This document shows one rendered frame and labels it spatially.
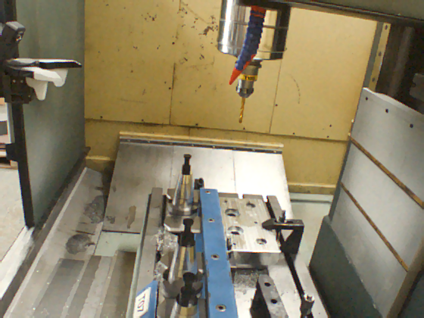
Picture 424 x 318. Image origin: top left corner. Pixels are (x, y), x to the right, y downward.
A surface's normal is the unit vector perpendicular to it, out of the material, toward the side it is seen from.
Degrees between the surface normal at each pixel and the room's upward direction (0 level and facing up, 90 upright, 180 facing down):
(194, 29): 90
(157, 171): 24
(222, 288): 0
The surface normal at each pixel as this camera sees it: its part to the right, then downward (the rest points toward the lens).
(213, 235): 0.11, -0.91
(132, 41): 0.07, 0.41
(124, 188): 0.13, -0.66
